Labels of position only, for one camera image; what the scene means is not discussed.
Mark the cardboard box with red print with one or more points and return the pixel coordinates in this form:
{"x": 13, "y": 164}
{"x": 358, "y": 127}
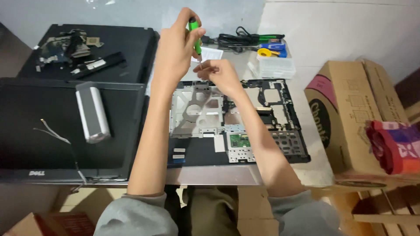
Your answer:
{"x": 62, "y": 224}

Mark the green screwdriver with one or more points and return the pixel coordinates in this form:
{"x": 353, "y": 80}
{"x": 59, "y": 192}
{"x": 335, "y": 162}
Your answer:
{"x": 196, "y": 41}

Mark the person's right hand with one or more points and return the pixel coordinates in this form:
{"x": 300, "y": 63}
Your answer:
{"x": 224, "y": 77}

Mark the wooden crate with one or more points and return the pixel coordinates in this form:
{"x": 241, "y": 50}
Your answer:
{"x": 387, "y": 209}

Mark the red and purple cloth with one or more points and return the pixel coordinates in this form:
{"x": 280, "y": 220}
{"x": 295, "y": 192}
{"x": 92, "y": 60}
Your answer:
{"x": 395, "y": 147}

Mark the black laptop lid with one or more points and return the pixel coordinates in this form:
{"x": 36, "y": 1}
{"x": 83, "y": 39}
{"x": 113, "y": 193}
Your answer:
{"x": 131, "y": 49}

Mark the person's grey right sleeve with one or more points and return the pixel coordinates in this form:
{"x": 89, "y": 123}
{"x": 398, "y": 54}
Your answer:
{"x": 305, "y": 216}

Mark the person's grey sleeve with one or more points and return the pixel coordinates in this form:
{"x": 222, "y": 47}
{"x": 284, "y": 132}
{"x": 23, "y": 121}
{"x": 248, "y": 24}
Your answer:
{"x": 137, "y": 216}
{"x": 305, "y": 216}

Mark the yellow tape roll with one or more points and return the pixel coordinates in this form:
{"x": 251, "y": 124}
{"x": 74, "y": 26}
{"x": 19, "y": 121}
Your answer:
{"x": 263, "y": 52}

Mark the person's olive trousers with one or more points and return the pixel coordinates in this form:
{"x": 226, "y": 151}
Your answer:
{"x": 210, "y": 209}

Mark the large brown cardboard box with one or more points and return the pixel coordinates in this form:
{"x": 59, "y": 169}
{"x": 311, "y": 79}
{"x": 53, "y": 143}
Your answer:
{"x": 347, "y": 114}

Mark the person's right fingers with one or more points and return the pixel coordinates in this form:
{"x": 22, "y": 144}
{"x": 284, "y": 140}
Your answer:
{"x": 206, "y": 70}

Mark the blue tool case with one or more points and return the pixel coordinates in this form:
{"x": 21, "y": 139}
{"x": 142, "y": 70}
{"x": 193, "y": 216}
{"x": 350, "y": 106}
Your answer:
{"x": 279, "y": 47}

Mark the person's grey left sleeve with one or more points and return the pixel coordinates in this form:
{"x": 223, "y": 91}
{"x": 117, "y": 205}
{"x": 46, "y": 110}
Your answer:
{"x": 137, "y": 216}

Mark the silver cylindrical hinge cover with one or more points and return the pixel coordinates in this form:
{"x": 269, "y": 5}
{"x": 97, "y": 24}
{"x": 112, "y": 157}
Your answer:
{"x": 93, "y": 113}

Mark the black laptop screen panel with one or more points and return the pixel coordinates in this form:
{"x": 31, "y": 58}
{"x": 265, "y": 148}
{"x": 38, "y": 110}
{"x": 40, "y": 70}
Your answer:
{"x": 39, "y": 131}

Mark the clear plastic parts box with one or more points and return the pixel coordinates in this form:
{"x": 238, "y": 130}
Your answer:
{"x": 275, "y": 67}

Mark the opened laptop base chassis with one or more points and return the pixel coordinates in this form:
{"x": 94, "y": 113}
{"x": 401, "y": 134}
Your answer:
{"x": 200, "y": 114}

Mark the white paper sheet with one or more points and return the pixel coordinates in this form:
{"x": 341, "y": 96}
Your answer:
{"x": 211, "y": 54}

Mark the black plastic bezel strip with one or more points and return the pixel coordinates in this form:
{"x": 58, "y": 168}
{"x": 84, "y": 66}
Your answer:
{"x": 98, "y": 64}

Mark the pile of circuit board parts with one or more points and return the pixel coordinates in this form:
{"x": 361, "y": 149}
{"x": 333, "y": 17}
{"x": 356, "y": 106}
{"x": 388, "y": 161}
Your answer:
{"x": 64, "y": 46}

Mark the person's left hand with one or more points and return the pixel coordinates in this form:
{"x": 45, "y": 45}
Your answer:
{"x": 172, "y": 54}

